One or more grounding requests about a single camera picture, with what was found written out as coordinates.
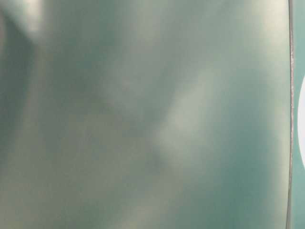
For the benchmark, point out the large blurred green-grey object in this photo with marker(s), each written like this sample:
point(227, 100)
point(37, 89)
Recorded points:
point(145, 114)

